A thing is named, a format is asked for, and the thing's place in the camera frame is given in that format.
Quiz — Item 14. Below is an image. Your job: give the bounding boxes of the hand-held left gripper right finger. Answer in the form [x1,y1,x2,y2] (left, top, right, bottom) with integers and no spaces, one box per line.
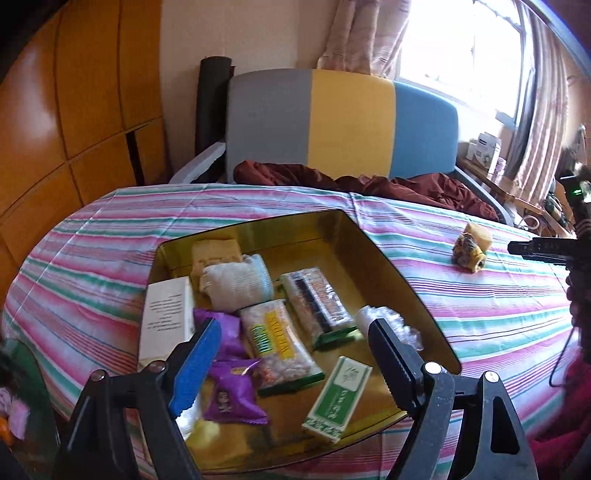
[367,318,540,480]

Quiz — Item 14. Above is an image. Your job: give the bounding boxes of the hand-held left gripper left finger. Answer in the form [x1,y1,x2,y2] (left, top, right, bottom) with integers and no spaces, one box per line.
[54,318,223,480]

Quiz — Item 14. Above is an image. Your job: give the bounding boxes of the clear plastic bag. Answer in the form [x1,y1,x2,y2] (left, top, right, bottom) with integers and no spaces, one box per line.
[358,305,424,354]

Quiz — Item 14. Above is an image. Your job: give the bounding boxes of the purple snack packet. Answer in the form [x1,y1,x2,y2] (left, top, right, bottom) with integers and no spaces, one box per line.
[203,357,271,425]
[193,308,245,361]

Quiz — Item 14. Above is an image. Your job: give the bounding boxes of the yellow sock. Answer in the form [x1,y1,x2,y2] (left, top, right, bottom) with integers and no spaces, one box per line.
[452,223,492,273]

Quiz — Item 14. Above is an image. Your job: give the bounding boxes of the white paper box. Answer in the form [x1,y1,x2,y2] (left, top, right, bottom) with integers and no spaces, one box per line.
[139,276,197,370]

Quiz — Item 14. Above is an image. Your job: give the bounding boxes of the green white carton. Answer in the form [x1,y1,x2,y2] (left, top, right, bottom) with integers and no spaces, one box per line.
[301,355,374,445]

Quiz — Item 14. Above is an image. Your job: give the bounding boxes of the yellow label rice cracker packet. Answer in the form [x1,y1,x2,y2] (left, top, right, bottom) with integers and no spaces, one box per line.
[239,299,324,398]

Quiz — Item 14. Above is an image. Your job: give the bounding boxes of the white sock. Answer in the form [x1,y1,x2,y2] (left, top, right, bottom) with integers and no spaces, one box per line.
[199,255,273,311]

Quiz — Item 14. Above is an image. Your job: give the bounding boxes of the dark striped rice cracker packet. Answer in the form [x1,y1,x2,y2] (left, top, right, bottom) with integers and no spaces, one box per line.
[278,267,358,352]

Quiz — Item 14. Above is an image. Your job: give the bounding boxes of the gold purple box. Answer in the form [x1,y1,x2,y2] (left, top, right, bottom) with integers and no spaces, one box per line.
[137,209,462,474]

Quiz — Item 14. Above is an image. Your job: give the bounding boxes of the person's right hand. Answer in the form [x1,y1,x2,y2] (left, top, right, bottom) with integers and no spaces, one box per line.
[571,284,591,324]

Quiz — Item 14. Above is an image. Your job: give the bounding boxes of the wooden desk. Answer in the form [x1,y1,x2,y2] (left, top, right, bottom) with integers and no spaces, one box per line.
[457,157,555,229]

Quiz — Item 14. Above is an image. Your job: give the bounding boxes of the white blue box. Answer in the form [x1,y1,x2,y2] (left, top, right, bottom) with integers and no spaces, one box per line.
[471,132,502,172]

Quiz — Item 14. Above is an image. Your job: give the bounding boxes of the dark red blanket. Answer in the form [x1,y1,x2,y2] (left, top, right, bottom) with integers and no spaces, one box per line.
[233,159,502,222]

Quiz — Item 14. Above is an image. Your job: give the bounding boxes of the floral curtain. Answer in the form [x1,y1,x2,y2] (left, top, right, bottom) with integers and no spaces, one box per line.
[510,18,575,210]
[316,0,413,78]

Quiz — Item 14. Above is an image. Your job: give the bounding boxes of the pink green striped cloth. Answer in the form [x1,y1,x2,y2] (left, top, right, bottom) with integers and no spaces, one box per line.
[0,184,583,480]

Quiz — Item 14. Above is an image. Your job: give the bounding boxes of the person's red clothing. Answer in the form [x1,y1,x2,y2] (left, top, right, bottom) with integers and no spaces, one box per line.
[529,353,591,480]

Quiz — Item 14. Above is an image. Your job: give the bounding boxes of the bright window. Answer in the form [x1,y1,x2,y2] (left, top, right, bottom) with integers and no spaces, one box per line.
[397,0,532,127]

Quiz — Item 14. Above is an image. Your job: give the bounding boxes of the grey yellow blue sofa chair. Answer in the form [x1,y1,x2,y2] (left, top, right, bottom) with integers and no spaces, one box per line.
[168,68,515,227]

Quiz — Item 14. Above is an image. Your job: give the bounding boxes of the black rolled mat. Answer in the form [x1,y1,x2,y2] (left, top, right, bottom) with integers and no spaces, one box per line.
[195,56,235,160]

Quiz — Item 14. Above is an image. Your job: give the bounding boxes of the wooden wardrobe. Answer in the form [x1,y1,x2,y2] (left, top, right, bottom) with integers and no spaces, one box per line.
[0,0,171,278]

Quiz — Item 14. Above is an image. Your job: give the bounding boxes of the black cable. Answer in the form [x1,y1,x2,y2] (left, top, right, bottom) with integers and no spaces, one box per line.
[549,330,580,389]

